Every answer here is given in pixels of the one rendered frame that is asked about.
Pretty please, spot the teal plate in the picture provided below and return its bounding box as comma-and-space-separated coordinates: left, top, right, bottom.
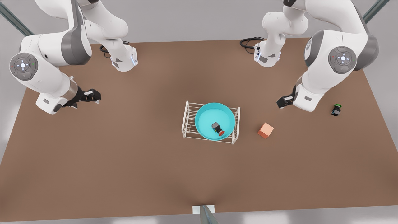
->
195, 103, 236, 141

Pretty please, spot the orange cube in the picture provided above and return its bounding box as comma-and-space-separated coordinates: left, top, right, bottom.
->
257, 122, 274, 139

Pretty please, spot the black cable loop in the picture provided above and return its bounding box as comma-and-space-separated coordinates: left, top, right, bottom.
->
240, 37, 265, 55
99, 40, 131, 58

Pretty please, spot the red button switch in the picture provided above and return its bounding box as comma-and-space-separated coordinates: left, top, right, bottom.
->
211, 122, 225, 137

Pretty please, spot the white wire shelf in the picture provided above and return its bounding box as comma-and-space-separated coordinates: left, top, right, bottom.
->
182, 100, 241, 145

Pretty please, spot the silver frame post with foot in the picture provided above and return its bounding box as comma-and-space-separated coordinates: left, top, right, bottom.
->
192, 205, 218, 224

